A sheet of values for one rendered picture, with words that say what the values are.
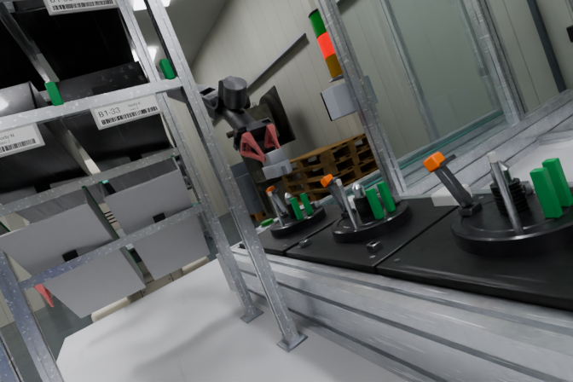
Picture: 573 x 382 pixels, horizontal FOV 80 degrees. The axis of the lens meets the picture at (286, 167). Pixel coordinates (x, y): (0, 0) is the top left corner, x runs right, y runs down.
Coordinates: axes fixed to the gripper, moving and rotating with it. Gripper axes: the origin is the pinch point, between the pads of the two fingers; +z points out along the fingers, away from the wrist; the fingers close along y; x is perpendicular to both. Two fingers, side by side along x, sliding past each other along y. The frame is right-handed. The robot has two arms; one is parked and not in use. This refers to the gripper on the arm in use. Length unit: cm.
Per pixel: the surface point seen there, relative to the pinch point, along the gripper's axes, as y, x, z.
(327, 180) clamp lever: -0.9, -9.7, 18.5
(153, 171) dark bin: -25.7, -1.3, -6.3
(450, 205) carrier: 7.0, -17.6, 36.8
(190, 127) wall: 274, 616, -697
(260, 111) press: 245, 294, -330
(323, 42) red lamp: 16.2, -22.3, -7.1
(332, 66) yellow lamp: 16.2, -18.6, -2.5
